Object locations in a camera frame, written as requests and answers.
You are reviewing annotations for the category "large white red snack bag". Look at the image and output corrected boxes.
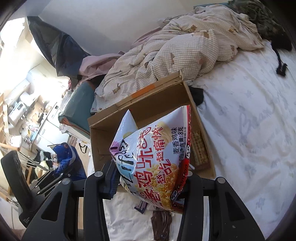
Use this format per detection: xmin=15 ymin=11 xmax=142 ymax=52
xmin=109 ymin=105 xmax=191 ymax=213

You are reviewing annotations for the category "dark blue white packet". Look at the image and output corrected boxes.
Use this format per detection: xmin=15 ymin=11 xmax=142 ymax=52
xmin=134 ymin=200 xmax=148 ymax=214

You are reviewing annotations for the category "white printed bed sheet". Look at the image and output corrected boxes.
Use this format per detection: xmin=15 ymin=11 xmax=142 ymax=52
xmin=192 ymin=41 xmax=295 ymax=238

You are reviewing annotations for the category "pink cloth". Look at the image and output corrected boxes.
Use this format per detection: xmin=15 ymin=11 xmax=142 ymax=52
xmin=78 ymin=26 xmax=163 ymax=82

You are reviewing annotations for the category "checkered beige quilt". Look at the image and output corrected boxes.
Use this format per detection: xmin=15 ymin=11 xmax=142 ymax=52
xmin=91 ymin=4 xmax=264 ymax=113

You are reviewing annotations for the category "blue white snack bag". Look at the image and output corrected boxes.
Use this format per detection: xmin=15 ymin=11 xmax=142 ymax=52
xmin=53 ymin=143 xmax=87 ymax=181

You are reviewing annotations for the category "dark chocolate wafer packet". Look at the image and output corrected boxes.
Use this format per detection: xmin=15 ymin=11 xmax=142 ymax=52
xmin=151 ymin=210 xmax=172 ymax=241

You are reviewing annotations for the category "white bedside cabinet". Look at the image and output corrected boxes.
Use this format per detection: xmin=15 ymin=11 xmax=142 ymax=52
xmin=31 ymin=102 xmax=69 ymax=154

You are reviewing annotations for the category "dark blue jacket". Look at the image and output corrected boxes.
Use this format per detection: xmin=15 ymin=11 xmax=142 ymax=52
xmin=27 ymin=16 xmax=89 ymax=78

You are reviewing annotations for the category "wafer biscuit packet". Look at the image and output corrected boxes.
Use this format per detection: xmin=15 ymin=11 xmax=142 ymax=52
xmin=191 ymin=129 xmax=212 ymax=171

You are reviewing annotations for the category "dark camouflage garment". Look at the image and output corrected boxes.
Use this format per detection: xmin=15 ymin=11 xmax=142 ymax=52
xmin=228 ymin=1 xmax=292 ymax=77

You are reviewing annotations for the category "brown cardboard box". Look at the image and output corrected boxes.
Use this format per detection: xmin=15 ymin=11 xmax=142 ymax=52
xmin=87 ymin=70 xmax=217 ymax=193

